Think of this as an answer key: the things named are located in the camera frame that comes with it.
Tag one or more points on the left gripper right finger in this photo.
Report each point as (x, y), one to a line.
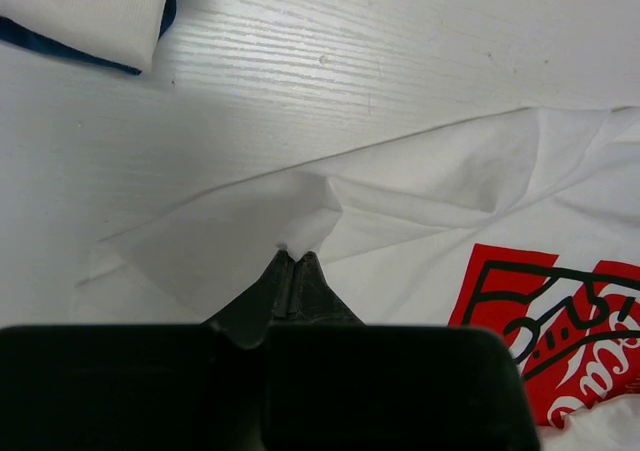
(311, 300)

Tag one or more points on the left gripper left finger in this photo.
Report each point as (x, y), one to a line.
(244, 321)

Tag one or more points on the white Coca-Cola print t-shirt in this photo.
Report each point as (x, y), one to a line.
(525, 223)

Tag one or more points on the folded white t-shirt stack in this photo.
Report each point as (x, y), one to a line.
(85, 11)

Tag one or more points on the folded blue t-shirt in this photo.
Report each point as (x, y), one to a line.
(100, 56)

